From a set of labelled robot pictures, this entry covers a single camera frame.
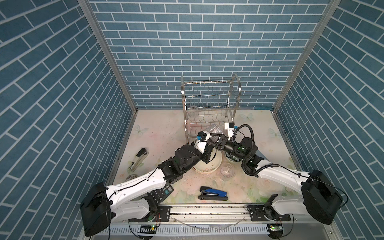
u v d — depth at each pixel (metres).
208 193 0.82
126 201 0.44
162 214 0.74
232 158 0.65
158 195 0.78
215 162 0.88
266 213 0.67
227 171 0.86
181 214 0.75
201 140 0.59
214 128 0.69
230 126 0.70
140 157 0.91
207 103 1.24
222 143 0.64
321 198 0.43
